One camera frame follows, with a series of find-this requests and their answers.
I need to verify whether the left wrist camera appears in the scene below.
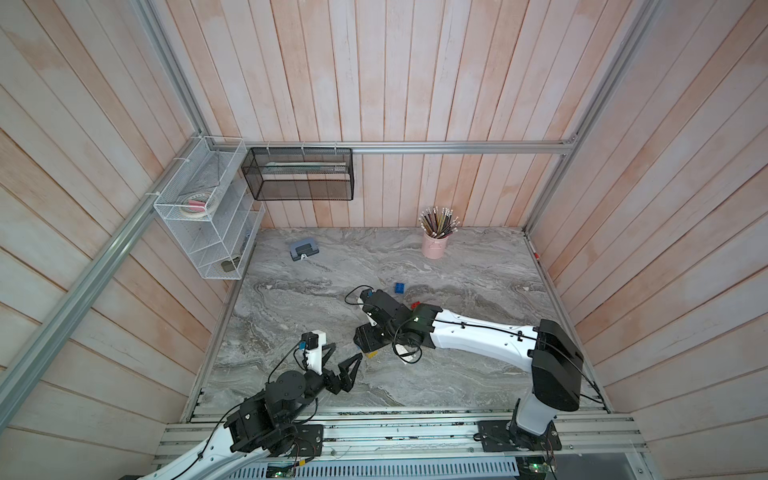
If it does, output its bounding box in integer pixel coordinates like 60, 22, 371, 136
299, 330, 327, 375

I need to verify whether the white wire shelf rack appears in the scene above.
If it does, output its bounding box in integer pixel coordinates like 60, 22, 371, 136
154, 136, 264, 280

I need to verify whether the blue grey stapler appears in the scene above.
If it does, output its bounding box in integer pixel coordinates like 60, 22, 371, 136
289, 238, 319, 262

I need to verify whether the tape roll on shelf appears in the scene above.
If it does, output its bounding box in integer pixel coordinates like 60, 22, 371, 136
179, 191, 217, 219

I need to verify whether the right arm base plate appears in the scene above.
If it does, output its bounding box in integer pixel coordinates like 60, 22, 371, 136
473, 420, 562, 453

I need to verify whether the pink pencil cup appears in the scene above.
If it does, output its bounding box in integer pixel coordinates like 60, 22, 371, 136
421, 233, 448, 260

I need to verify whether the bundle of pencils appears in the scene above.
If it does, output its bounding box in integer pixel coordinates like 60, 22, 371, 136
418, 206, 460, 240

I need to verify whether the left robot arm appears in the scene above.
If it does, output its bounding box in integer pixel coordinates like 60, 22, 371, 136
145, 345, 363, 479

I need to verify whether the black mesh basket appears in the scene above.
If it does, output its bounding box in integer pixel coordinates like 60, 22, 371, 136
241, 147, 355, 202

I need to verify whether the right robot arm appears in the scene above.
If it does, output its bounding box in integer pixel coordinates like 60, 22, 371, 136
354, 286, 584, 439

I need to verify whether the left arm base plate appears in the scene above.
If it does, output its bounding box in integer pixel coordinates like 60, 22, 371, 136
264, 424, 324, 459

